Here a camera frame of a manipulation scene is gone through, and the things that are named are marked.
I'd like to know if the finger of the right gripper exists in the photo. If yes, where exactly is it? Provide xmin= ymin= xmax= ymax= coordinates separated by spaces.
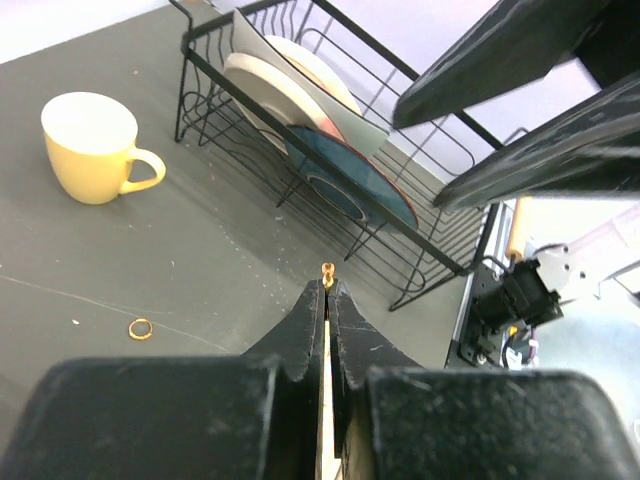
xmin=392 ymin=0 xmax=609 ymax=128
xmin=433 ymin=74 xmax=639 ymax=208

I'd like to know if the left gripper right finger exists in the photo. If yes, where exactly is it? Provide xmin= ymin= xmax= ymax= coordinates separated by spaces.
xmin=330 ymin=281 xmax=639 ymax=479

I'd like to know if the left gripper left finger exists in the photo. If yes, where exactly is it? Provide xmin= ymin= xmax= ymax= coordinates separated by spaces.
xmin=1 ymin=280 xmax=325 ymax=479

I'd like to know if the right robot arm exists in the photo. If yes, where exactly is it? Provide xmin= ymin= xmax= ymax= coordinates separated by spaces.
xmin=392 ymin=1 xmax=639 ymax=330

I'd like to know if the dark teal plate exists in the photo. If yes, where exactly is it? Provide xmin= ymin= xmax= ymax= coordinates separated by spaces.
xmin=285 ymin=125 xmax=419 ymax=230

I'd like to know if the pink plate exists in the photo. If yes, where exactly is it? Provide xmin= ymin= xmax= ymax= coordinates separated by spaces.
xmin=258 ymin=35 xmax=360 ymax=145

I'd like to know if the cream plate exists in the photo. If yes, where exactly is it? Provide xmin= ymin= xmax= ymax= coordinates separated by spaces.
xmin=223 ymin=10 xmax=388 ymax=157

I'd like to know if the yellow mug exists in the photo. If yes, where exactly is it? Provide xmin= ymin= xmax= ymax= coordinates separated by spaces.
xmin=40 ymin=92 xmax=167 ymax=205

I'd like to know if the black wire dish rack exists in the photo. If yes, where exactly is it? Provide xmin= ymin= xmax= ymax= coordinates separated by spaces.
xmin=175 ymin=1 xmax=511 ymax=306

